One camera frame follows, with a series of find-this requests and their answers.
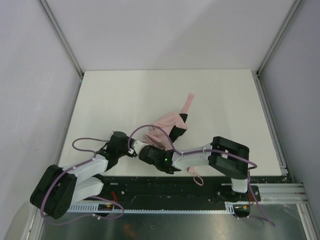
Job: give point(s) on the pink folding umbrella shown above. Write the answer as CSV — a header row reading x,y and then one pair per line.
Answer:
x,y
174,124

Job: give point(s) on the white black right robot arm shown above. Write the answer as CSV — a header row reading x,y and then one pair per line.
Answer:
x,y
226,156

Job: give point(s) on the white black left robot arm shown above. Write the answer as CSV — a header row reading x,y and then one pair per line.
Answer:
x,y
61,187

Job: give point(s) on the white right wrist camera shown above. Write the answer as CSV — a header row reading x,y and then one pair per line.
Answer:
x,y
135,147

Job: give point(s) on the aluminium corner post right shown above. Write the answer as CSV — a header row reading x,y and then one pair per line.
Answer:
x,y
280,34

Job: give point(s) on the aluminium corner post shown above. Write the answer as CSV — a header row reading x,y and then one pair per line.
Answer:
x,y
280,34
50,16

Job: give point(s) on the aluminium corner post left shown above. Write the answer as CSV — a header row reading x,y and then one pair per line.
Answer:
x,y
50,16

